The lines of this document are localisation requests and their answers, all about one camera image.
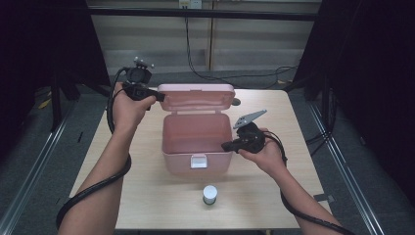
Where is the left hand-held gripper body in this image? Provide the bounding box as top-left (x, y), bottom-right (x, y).
top-left (122, 57), bottom-right (159, 101)

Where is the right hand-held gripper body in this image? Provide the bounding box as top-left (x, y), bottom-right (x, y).
top-left (232, 109), bottom-right (268, 155)

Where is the pink storage box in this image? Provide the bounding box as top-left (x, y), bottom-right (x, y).
top-left (157, 83), bottom-right (237, 174)

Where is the small white bottle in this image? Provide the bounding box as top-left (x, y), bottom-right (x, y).
top-left (202, 184), bottom-right (218, 206)

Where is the person's left hand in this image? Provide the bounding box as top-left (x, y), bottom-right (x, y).
top-left (112, 81), bottom-right (158, 135)

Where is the person's right hand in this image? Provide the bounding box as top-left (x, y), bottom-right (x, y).
top-left (238, 128), bottom-right (289, 179)

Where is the dark metal stand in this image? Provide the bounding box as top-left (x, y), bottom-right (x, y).
top-left (50, 74), bottom-right (81, 133)
top-left (321, 74), bottom-right (338, 135)

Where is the black horizontal bar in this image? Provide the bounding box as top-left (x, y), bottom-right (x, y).
top-left (87, 8), bottom-right (322, 23)

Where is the grey tape piece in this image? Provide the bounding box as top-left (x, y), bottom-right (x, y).
top-left (313, 193), bottom-right (336, 204)

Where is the dark curtain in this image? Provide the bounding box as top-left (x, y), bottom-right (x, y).
top-left (0, 0), bottom-right (112, 158)
top-left (293, 0), bottom-right (415, 197)

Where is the black wall cable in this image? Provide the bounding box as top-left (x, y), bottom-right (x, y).
top-left (184, 6), bottom-right (300, 90)

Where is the black floor cable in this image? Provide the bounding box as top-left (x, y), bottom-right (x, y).
top-left (305, 130), bottom-right (331, 157)

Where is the white wall socket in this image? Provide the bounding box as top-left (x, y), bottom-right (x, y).
top-left (178, 0), bottom-right (204, 10)

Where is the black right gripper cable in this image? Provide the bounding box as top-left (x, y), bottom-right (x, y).
top-left (262, 130), bottom-right (356, 235)

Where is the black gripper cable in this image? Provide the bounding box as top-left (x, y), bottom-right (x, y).
top-left (262, 130), bottom-right (356, 235)
top-left (56, 67), bottom-right (132, 230)

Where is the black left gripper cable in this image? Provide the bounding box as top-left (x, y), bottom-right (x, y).
top-left (56, 67), bottom-right (132, 230)

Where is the silver floor rail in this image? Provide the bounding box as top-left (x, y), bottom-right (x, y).
top-left (307, 102), bottom-right (386, 235)
top-left (0, 101), bottom-right (76, 235)

